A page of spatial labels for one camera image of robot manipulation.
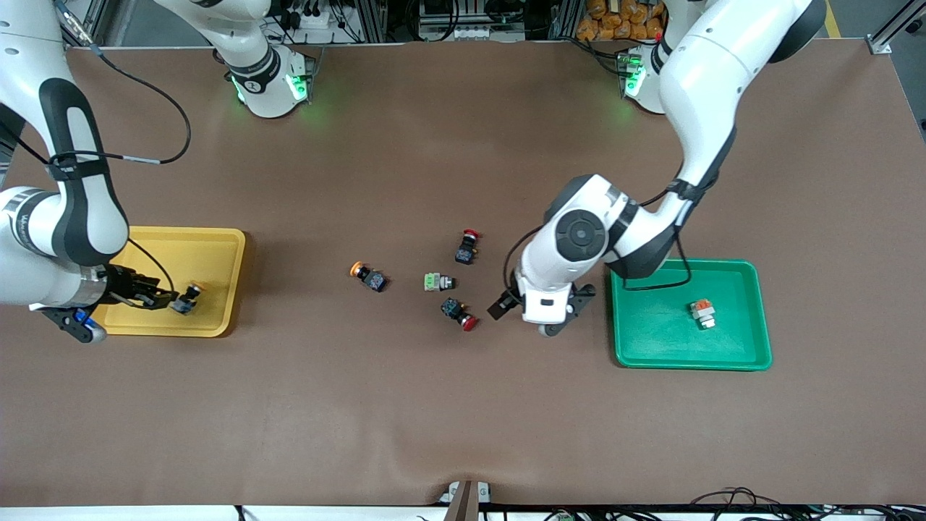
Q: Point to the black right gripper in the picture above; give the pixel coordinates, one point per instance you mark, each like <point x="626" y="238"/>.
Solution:
<point x="124" y="283"/>

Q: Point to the yellow push button black base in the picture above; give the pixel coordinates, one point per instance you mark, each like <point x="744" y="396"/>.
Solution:
<point x="188" y="298"/>
<point x="372" y="277"/>

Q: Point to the push button with green base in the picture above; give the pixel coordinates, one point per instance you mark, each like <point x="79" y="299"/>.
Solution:
<point x="434" y="281"/>

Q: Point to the push button with orange base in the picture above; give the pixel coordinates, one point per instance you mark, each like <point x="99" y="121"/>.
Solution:
<point x="702" y="312"/>

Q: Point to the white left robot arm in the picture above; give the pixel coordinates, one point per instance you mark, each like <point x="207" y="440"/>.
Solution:
<point x="702" y="79"/>

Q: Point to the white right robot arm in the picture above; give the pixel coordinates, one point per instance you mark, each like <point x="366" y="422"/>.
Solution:
<point x="22" y="72"/>

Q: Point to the red push button black base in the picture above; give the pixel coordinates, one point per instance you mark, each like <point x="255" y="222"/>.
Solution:
<point x="456" y="311"/>
<point x="466" y="250"/>

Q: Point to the yellow plastic tray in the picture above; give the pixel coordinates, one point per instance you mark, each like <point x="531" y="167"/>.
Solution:
<point x="202" y="253"/>

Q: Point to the green plastic tray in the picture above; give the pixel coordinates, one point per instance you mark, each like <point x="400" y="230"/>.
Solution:
<point x="665" y="333"/>

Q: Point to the brown table mat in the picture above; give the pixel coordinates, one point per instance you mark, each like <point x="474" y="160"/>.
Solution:
<point x="463" y="405"/>

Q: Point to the metal table edge clamp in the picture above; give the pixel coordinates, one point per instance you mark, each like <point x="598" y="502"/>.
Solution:
<point x="466" y="496"/>

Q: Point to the small green connector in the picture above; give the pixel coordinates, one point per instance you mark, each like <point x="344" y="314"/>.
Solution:
<point x="561" y="516"/>

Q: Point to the long white power strip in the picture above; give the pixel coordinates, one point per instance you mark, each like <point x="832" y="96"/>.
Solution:
<point x="470" y="33"/>

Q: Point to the pile of orange objects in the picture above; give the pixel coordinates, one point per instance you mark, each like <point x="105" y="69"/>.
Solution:
<point x="615" y="22"/>

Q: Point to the white power strip with plugs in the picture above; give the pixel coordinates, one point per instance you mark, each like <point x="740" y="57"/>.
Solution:
<point x="315" y="20"/>

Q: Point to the aluminium frame profile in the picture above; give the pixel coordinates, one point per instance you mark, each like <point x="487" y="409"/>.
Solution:
<point x="564" y="18"/>
<point x="893" y="32"/>
<point x="372" y="18"/>

